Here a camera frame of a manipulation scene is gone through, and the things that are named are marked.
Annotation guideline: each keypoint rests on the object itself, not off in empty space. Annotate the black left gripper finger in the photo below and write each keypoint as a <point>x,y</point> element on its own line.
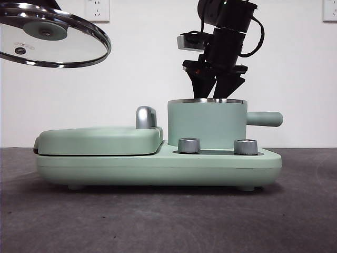
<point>31,2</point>

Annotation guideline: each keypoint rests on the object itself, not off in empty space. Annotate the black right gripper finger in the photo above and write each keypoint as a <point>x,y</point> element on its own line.
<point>227,87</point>
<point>201,85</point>

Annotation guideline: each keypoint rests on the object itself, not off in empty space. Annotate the glass pot lid green knob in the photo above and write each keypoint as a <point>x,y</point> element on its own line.
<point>52,42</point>

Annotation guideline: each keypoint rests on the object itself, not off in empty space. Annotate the silver control knob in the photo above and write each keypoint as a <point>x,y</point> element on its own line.
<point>188,146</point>
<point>245,147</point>

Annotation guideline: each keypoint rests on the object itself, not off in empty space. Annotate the green breakfast machine base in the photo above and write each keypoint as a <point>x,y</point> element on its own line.
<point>131,171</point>

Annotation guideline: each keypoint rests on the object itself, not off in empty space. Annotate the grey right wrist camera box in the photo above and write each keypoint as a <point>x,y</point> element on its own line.
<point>187,44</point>

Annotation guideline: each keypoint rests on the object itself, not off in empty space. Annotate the white wall socket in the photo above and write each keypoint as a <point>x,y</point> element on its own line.
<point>330,10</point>
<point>97,10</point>

